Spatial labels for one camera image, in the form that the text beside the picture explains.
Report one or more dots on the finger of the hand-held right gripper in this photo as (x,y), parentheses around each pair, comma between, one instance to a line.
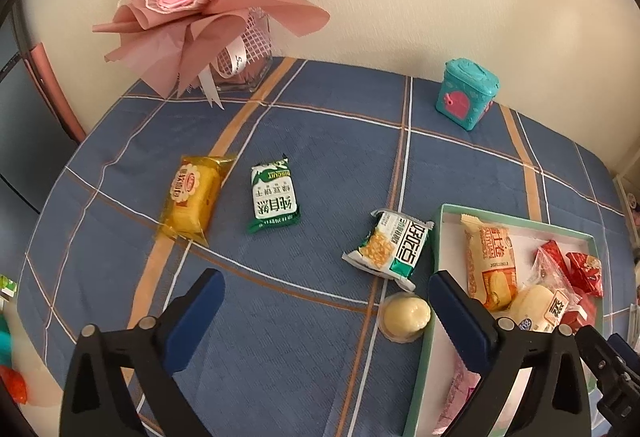
(627,352)
(597,362)

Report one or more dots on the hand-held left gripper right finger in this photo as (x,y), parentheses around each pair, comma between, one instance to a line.
(460,317)

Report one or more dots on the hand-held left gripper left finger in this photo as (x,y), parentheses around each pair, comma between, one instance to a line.
(195,317)

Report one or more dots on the round cream jelly cup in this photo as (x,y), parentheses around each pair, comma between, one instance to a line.
(405,314)

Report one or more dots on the purple snack packet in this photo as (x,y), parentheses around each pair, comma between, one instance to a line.
(457,397)

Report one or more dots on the white box with green rim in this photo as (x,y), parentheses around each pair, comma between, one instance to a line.
(522,239)

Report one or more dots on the red white clear-wrapped packet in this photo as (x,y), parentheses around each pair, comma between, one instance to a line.
(552,257)

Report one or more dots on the orange roll snack packet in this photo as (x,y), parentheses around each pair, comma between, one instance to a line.
(490,262)

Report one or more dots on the shiny red snack packet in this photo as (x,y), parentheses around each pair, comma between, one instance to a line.
(585,272)

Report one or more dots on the green white corn snack packet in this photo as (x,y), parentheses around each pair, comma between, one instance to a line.
(395,247)

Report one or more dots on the yellow cake packet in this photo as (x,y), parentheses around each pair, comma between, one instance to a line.
(192,197)

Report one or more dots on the green biscuit packet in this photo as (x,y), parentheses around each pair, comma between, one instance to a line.
(275,202)

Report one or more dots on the small green white box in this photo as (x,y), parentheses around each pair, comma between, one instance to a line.
(7,287)

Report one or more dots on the teal object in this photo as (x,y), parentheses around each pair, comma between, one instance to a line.
(4,339)

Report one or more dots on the orange red object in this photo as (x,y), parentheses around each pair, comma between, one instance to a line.
(12,384)

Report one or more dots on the blue plaid tablecloth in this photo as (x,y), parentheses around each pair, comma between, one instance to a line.
(325,142)

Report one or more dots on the teal toy box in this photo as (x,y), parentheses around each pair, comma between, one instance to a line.
(465,92)

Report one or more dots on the dark grey cabinet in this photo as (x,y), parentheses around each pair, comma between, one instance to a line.
(20,142)

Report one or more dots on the clear glass vase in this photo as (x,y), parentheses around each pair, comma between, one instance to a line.
(250,67)

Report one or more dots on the pink chair frame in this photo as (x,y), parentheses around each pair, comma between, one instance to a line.
(55,102)

